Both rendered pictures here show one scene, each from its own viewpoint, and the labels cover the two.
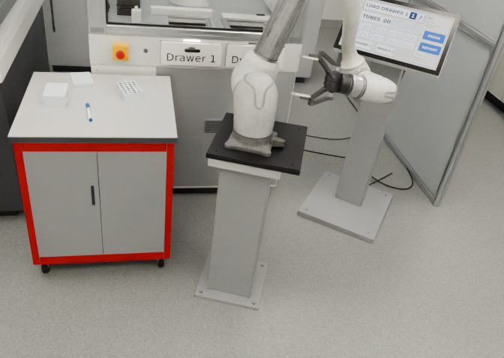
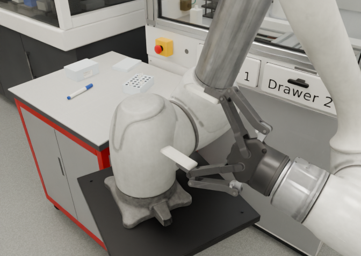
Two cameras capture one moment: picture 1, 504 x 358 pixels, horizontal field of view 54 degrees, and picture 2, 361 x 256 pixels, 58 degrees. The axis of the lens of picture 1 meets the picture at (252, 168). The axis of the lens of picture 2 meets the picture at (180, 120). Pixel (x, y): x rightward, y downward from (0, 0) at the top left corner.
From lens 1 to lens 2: 157 cm
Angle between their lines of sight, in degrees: 45
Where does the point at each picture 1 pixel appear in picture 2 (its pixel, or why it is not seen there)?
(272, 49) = (206, 68)
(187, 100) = not seen: hidden behind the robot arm
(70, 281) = (61, 226)
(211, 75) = (247, 96)
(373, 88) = (331, 222)
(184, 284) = not seen: outside the picture
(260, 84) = (124, 113)
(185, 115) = not seen: hidden behind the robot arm
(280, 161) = (125, 247)
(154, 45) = (194, 47)
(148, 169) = (88, 166)
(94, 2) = not seen: outside the picture
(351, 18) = (293, 20)
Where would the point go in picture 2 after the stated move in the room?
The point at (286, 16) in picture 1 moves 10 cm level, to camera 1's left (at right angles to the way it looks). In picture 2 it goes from (223, 12) to (193, 2)
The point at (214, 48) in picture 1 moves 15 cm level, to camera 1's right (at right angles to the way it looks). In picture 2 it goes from (248, 64) to (279, 78)
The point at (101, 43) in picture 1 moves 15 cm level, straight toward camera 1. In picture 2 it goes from (153, 35) to (132, 44)
